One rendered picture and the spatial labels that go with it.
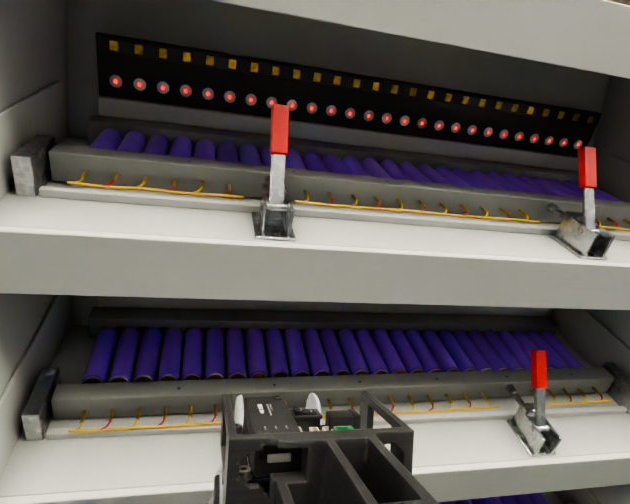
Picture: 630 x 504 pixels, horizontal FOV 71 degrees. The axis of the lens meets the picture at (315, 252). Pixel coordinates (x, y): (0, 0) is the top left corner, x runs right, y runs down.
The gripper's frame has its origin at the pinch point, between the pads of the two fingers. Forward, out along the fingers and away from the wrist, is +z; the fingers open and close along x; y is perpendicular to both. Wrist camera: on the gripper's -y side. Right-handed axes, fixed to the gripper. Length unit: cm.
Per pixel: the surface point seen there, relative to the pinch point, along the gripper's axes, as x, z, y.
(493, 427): -23.4, 8.0, -1.9
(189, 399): 5.2, 9.5, 1.1
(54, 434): 15.1, 8.5, -1.0
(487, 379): -24.1, 10.2, 2.1
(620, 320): -42.6, 11.8, 8.2
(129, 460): 9.3, 6.9, -2.6
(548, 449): -27.4, 5.3, -3.1
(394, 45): -14.1, 14.9, 37.0
